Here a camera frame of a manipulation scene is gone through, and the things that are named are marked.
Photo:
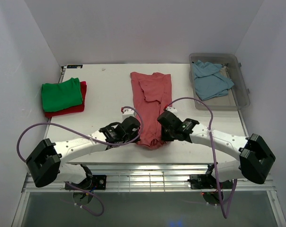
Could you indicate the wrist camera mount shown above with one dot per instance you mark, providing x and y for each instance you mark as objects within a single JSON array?
[
  {"x": 172, "y": 110},
  {"x": 127, "y": 112}
]

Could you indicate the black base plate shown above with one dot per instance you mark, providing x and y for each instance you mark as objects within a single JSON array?
[
  {"x": 98, "y": 182},
  {"x": 202, "y": 182}
]

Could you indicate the blue t shirt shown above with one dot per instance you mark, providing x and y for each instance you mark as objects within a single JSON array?
[{"x": 209, "y": 82}]

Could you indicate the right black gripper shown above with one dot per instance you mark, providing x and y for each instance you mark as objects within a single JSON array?
[{"x": 165, "y": 137}]

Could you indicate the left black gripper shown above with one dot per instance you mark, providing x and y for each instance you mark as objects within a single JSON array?
[{"x": 136, "y": 134}]

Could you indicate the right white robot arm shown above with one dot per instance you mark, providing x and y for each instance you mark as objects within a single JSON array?
[{"x": 253, "y": 157}]

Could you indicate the folded green t shirt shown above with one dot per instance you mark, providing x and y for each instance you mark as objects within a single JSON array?
[{"x": 56, "y": 97}]

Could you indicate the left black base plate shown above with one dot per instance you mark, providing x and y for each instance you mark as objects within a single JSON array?
[{"x": 98, "y": 182}]

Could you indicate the blue label sticker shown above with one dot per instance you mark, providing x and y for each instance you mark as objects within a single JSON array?
[{"x": 74, "y": 66}]

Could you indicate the salmon pink t shirt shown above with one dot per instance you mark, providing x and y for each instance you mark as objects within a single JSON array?
[{"x": 151, "y": 93}]

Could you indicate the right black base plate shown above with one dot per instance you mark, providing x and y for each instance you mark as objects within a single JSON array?
[{"x": 202, "y": 182}]

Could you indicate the clear plastic bin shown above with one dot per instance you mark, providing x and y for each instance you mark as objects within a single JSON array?
[{"x": 238, "y": 95}]

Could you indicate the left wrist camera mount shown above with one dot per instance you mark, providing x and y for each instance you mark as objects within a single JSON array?
[{"x": 127, "y": 112}]

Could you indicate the folded red t shirt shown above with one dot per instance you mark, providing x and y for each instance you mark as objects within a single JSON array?
[{"x": 73, "y": 109}]

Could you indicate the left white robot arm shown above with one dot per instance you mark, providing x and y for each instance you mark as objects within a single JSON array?
[{"x": 49, "y": 161}]

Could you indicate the aluminium table frame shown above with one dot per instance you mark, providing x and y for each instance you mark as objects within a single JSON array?
[{"x": 135, "y": 170}]

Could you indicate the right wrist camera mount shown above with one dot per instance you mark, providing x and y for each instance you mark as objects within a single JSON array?
[{"x": 172, "y": 110}]

